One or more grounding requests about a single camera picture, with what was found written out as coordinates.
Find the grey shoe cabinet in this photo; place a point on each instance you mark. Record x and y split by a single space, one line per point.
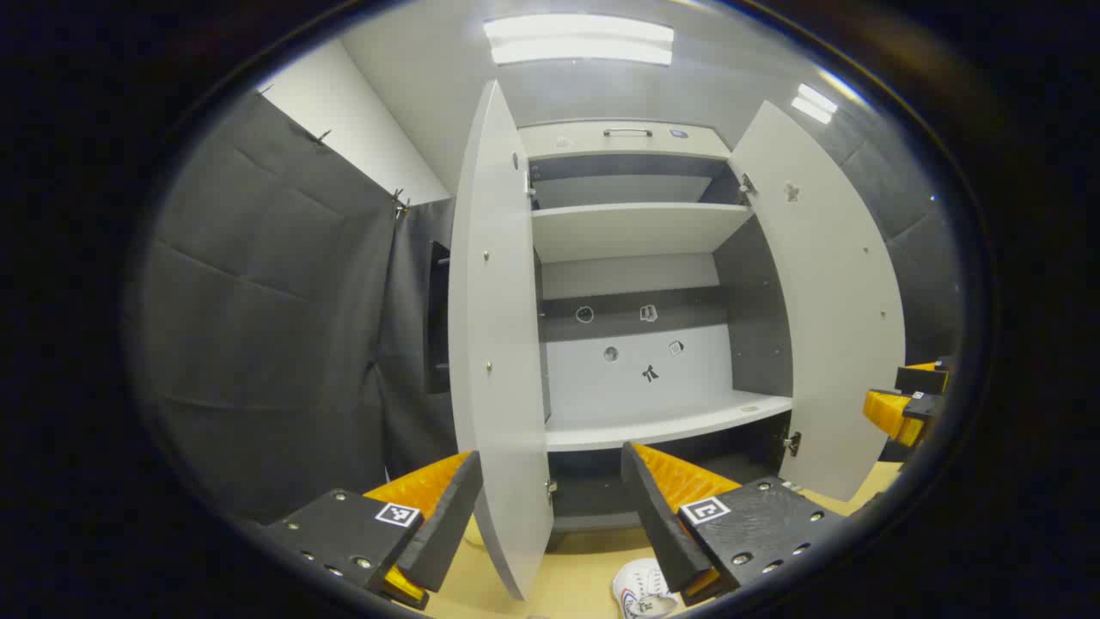
636 232

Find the grey shoe cabinet door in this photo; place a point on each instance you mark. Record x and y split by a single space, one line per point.
825 301
498 301

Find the white canvas shoe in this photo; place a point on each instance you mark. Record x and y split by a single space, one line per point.
640 585

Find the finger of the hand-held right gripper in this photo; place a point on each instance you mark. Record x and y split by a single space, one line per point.
889 413
919 380

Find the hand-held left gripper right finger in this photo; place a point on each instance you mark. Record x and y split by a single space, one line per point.
657 524

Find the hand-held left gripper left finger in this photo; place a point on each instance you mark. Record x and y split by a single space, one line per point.
447 533

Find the large ceiling light panel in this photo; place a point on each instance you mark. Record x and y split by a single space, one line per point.
576 39

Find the small ceiling light panel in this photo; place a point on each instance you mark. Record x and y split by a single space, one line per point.
815 101

